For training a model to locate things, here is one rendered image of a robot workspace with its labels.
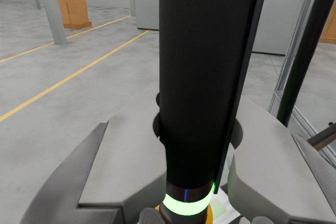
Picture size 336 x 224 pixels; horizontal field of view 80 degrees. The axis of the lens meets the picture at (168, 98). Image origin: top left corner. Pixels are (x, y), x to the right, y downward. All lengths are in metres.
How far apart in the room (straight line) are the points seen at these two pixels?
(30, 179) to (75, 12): 6.78
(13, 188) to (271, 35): 5.60
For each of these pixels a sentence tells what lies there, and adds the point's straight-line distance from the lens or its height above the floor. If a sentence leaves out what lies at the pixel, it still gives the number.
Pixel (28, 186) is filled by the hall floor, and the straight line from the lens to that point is 2.41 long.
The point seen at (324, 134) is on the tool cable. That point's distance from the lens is 0.31.
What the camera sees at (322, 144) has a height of 1.51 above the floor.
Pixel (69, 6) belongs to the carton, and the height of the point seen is 0.73.
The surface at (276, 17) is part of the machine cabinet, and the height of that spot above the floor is 0.92.
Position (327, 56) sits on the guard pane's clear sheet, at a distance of 1.29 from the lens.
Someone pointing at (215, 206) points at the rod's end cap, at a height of 1.52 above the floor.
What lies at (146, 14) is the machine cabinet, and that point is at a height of 0.53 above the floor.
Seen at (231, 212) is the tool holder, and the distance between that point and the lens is 0.21.
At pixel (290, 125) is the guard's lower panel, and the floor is 0.90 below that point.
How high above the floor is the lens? 1.69
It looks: 31 degrees down
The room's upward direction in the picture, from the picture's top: 1 degrees clockwise
